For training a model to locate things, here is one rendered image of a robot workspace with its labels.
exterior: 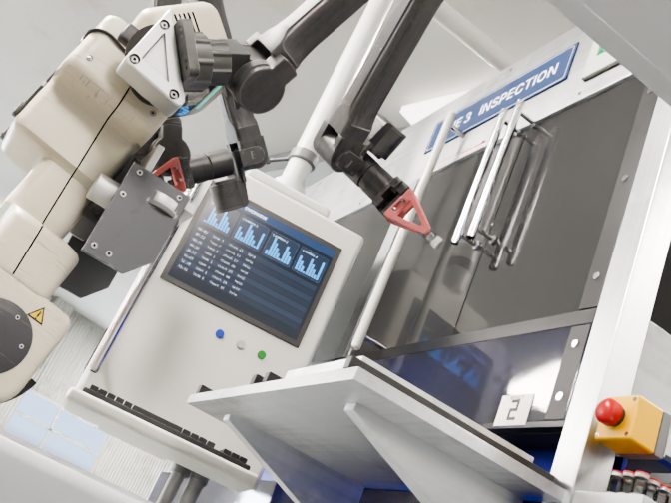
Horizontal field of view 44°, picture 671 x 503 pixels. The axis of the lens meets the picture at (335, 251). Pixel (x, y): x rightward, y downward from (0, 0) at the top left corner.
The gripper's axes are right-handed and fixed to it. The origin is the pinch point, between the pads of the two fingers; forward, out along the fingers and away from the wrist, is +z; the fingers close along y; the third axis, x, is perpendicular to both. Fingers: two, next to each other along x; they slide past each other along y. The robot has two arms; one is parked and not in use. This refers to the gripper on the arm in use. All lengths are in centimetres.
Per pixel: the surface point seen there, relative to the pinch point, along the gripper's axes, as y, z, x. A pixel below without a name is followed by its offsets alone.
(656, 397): 6.2, 46.7, -6.4
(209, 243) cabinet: 54, -54, 39
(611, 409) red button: -11.5, 42.7, 0.7
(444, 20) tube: 118, -79, -60
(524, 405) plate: 8.7, 32.8, 10.0
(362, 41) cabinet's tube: 93, -82, -32
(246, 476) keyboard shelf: 31, 2, 64
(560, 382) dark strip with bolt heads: 4.9, 34.4, 2.8
